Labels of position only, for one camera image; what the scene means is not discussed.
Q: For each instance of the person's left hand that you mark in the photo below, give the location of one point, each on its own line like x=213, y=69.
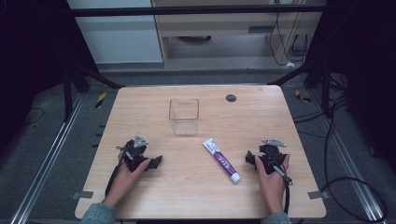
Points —
x=123, y=183

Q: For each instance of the white cabinet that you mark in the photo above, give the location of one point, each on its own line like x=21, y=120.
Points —
x=118, y=37

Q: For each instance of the aluminium floor rail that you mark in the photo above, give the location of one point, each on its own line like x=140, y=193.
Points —
x=46, y=161
x=348, y=161

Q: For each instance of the clear plastic square container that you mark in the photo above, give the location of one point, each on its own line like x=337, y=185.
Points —
x=183, y=116

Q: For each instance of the light wooden background desk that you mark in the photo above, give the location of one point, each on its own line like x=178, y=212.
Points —
x=214, y=26

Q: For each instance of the purple and white toothpaste tube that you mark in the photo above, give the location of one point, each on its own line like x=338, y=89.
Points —
x=221, y=160

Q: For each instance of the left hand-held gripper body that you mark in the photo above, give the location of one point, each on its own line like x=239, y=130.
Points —
x=134, y=151

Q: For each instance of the person's right hand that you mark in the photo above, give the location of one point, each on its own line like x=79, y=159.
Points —
x=273, y=189

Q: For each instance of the black horizontal frame bar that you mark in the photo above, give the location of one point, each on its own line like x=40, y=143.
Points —
x=186, y=11

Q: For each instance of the grey round table grommet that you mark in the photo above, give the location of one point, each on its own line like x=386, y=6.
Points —
x=231, y=98

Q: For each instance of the black curtain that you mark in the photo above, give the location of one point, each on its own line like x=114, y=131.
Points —
x=31, y=62
x=364, y=77

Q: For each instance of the grey tape piece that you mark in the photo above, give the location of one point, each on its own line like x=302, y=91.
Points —
x=318, y=195
x=82, y=194

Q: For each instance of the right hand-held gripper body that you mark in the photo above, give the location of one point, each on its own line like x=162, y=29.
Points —
x=271, y=157

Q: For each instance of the black metal stand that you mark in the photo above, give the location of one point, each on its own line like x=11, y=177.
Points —
x=325, y=90
x=67, y=93

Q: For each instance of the yellow and black floor tape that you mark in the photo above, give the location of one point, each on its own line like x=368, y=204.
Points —
x=100, y=100
x=302, y=96

